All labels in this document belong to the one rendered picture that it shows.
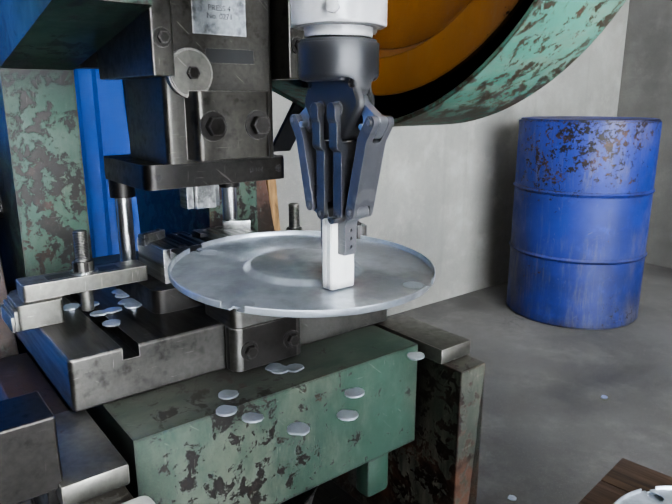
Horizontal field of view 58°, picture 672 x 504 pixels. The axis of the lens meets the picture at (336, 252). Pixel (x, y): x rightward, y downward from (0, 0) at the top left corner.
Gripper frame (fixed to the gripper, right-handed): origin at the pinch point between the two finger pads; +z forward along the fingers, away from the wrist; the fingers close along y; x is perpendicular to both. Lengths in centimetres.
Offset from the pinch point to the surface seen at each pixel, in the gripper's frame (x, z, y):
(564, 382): 149, 81, -58
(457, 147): 189, 6, -144
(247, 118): 1.8, -12.7, -19.7
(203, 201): 0.0, -1.6, -28.8
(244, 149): 1.4, -9.0, -19.9
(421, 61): 33.3, -20.6, -21.1
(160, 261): -7.0, 5.4, -27.8
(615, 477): 56, 47, 5
